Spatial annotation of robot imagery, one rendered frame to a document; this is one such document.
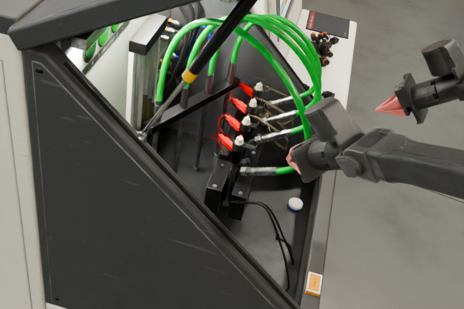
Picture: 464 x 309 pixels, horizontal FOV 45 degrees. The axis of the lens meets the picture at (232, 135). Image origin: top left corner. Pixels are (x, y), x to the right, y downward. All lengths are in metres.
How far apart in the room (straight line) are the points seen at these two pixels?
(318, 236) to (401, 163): 0.56
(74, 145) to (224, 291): 0.40
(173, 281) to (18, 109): 0.44
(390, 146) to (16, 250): 0.78
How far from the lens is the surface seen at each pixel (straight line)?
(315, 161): 1.02
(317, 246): 1.33
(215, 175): 1.38
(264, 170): 1.17
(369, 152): 0.87
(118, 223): 1.06
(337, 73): 1.89
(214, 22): 1.09
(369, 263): 2.66
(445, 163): 0.77
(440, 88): 1.26
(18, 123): 1.00
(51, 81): 0.91
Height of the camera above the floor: 1.92
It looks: 39 degrees down
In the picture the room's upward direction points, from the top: 11 degrees clockwise
